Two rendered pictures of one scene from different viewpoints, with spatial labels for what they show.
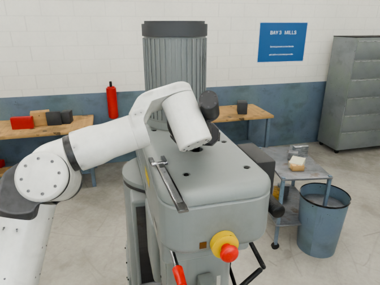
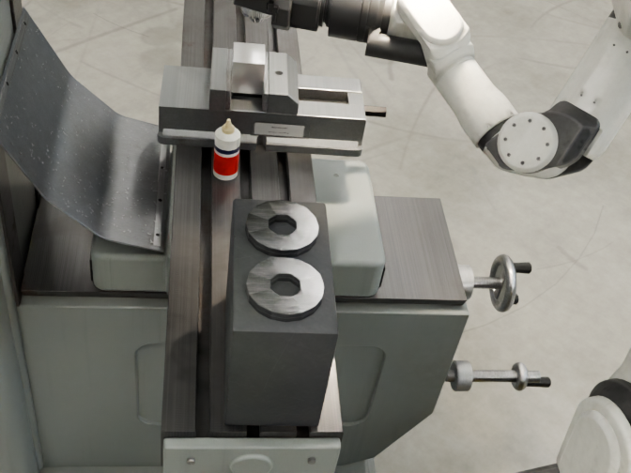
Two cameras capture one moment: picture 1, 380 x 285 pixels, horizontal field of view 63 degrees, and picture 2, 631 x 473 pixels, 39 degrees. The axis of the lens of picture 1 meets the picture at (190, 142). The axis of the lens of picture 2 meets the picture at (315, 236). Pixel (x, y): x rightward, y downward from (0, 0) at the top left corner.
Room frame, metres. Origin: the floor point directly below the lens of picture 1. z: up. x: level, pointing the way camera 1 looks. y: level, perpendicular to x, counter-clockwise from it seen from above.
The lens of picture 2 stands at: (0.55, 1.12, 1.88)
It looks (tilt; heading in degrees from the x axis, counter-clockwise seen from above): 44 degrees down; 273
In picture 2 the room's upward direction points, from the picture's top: 10 degrees clockwise
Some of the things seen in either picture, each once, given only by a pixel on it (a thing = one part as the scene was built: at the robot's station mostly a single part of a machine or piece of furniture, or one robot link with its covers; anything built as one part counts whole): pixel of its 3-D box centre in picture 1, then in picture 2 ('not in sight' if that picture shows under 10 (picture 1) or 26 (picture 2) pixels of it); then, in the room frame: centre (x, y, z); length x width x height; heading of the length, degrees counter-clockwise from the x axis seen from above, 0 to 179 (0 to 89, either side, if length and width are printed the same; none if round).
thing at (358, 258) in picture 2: not in sight; (239, 215); (0.76, -0.02, 0.79); 0.50 x 0.35 x 0.12; 15
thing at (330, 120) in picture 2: not in sight; (263, 98); (0.75, -0.11, 0.99); 0.35 x 0.15 x 0.11; 13
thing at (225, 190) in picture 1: (194, 173); not in sight; (0.77, -0.01, 1.81); 0.47 x 0.26 x 0.16; 15
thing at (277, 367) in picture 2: not in sight; (276, 308); (0.63, 0.39, 1.03); 0.22 x 0.12 x 0.20; 104
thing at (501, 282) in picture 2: not in sight; (484, 282); (0.28, -0.14, 0.63); 0.16 x 0.12 x 0.12; 15
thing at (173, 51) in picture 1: (175, 74); not in sight; (1.00, 0.05, 2.05); 0.20 x 0.20 x 0.32
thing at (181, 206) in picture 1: (167, 180); not in sight; (0.58, 0.05, 1.89); 0.24 x 0.04 x 0.01; 17
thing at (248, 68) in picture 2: not in sight; (248, 68); (0.78, -0.10, 1.05); 0.06 x 0.05 x 0.06; 103
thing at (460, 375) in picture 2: not in sight; (500, 375); (0.21, -0.01, 0.51); 0.22 x 0.06 x 0.06; 15
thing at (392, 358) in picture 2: not in sight; (240, 342); (0.73, -0.02, 0.43); 0.80 x 0.30 x 0.60; 15
